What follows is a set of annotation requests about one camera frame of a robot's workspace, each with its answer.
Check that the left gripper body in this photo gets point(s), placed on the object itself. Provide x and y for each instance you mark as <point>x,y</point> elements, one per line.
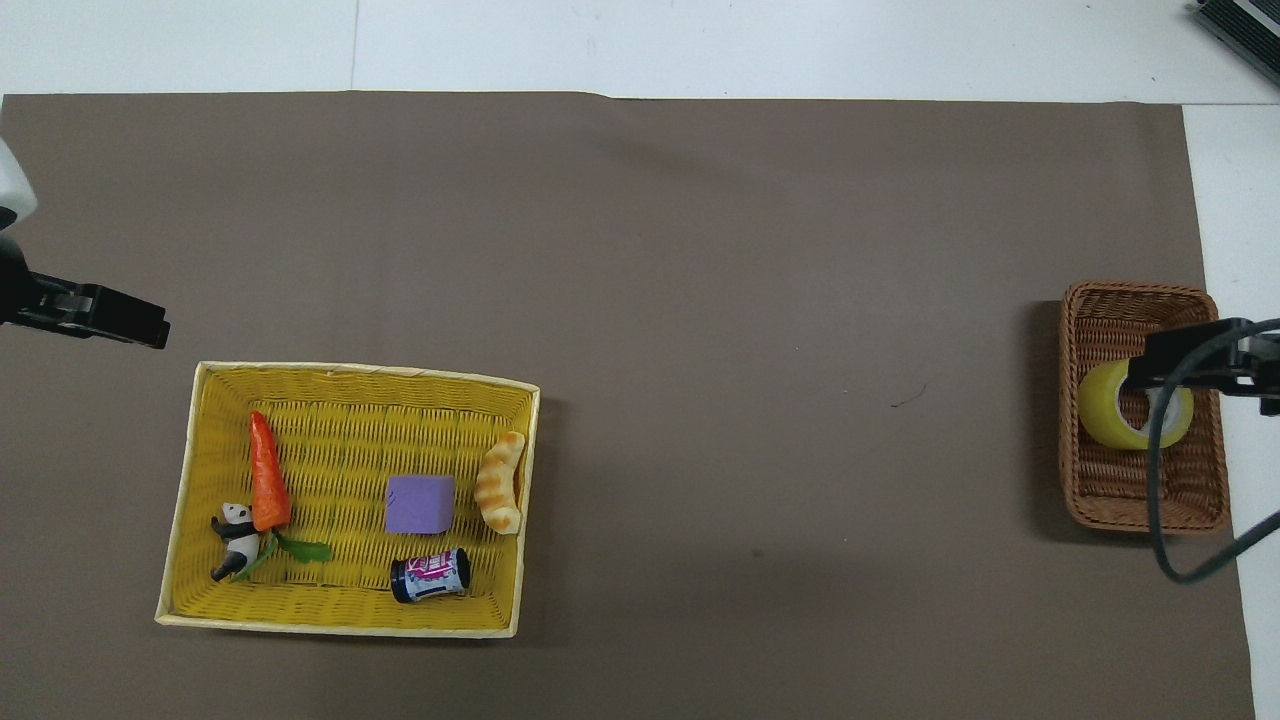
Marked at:
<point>12,290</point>

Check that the yellow woven basket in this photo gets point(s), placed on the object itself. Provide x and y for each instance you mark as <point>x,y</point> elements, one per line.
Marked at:
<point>350,440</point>

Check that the yellow tape roll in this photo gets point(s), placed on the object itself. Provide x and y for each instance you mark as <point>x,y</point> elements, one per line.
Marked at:
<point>1100,412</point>

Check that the brown wicker basket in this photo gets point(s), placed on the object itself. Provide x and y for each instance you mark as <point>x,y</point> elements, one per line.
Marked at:
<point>1110,495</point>

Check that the orange toy carrot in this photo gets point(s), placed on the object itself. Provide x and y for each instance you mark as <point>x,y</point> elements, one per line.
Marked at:
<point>268,480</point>

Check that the small panda figure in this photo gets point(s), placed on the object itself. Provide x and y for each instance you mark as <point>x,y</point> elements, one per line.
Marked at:
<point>238,535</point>

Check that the purple square block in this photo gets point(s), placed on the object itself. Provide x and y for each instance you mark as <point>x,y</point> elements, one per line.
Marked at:
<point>420,505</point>

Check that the small printed can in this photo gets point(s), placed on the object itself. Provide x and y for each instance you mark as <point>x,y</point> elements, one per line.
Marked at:
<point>432,575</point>

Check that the toy bread piece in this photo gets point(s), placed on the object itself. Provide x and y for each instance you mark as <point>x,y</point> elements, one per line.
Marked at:
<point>498,485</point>

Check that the black stand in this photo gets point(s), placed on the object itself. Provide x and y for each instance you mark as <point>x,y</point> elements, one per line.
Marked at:
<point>1245,22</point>

